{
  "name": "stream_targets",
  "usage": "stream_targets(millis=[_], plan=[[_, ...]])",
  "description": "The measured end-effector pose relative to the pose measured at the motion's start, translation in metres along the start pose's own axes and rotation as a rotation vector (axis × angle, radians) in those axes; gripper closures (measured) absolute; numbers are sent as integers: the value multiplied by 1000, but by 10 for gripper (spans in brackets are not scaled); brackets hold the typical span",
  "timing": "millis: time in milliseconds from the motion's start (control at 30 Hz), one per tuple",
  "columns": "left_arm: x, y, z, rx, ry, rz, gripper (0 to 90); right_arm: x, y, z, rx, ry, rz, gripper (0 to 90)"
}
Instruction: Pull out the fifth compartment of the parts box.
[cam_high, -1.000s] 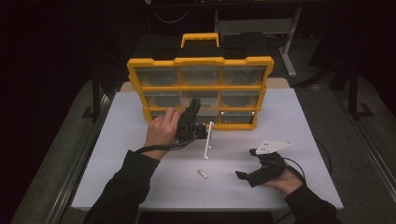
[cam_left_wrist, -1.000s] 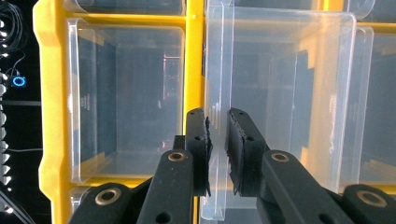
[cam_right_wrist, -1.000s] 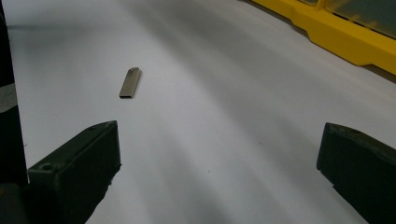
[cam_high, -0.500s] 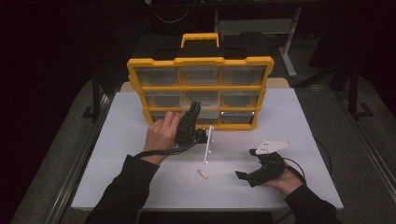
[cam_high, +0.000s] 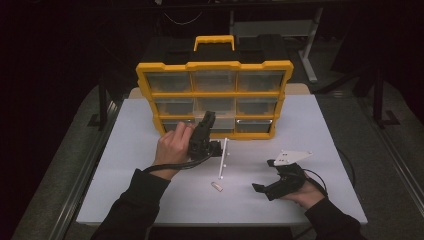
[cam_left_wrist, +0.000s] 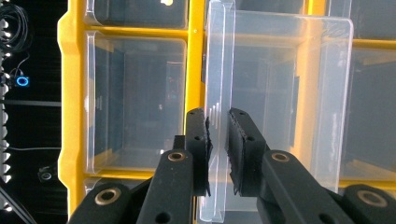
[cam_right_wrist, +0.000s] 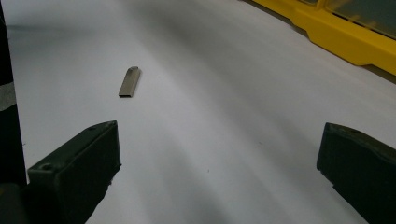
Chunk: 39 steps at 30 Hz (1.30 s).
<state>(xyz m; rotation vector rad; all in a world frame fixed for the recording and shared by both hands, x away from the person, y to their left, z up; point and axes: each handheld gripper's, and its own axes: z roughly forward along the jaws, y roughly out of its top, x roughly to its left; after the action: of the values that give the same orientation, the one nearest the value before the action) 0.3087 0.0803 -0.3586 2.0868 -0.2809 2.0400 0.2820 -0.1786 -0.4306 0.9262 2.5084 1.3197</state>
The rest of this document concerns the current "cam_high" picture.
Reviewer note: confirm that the person's right hand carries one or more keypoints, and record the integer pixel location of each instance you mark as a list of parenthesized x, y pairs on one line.
[(306, 196)]

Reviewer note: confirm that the small pale stick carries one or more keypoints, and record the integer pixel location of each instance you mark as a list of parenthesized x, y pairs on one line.
[(216, 186)]

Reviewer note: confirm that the black metal stand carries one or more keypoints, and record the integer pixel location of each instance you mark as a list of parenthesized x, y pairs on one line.
[(102, 106), (378, 100)]

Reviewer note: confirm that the clear plastic organizer drawer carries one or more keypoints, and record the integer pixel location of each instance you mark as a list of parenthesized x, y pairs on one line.
[(225, 125)]

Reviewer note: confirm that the yellow black drawer organizer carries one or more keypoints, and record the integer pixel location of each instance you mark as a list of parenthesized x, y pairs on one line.
[(213, 95)]

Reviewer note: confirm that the white desk frame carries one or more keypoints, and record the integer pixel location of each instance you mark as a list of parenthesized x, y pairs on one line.
[(308, 50)]

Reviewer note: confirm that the person's left hand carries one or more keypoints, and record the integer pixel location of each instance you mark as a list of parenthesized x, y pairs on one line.
[(173, 146)]

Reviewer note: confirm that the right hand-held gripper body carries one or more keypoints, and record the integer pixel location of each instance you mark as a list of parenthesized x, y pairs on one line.
[(286, 181)]

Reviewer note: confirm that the aluminium rail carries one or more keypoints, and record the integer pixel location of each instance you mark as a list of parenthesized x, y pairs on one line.
[(85, 176), (395, 156)]

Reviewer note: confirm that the set of clear plastic drawers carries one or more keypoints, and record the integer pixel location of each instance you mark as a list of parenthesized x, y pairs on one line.
[(170, 82)]

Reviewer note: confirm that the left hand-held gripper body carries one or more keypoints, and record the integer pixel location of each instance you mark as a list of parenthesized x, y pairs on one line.
[(201, 140)]

